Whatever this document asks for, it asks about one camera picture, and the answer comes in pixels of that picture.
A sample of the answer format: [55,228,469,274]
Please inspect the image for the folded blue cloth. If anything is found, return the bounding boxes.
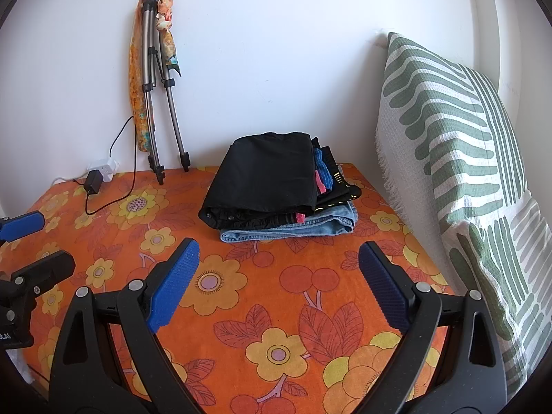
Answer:
[313,147,335,191]

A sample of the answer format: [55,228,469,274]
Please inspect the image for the orange patterned scarf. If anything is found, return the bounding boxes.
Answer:
[129,0,181,154]

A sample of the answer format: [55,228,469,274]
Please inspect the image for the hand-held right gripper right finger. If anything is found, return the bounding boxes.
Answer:
[358,241,507,414]

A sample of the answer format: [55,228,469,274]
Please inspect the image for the white power strip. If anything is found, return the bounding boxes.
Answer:
[86,158,120,182]

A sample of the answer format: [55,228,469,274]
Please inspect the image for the green striped white pillow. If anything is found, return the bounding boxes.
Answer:
[375,32,552,400]

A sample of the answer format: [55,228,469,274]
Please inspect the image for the black garment with neon print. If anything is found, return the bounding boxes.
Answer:
[317,147,363,215]

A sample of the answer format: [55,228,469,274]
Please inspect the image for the black power adapter with cable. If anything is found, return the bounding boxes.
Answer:
[73,116,136,216]

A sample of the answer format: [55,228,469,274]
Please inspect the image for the silver folded tripod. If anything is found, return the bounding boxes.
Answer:
[140,0,191,186]

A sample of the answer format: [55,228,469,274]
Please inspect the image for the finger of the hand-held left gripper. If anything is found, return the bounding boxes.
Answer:
[10,249,77,298]
[0,211,46,243]

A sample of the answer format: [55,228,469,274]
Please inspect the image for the folded blue jeans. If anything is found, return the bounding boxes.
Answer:
[220,204,359,243]

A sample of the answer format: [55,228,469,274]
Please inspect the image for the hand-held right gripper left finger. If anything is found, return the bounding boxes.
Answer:
[48,237,203,414]

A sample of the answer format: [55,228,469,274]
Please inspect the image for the orange floral table cover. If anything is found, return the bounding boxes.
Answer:
[0,163,458,414]

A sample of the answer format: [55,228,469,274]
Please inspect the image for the black pants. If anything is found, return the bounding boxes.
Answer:
[199,131,321,228]

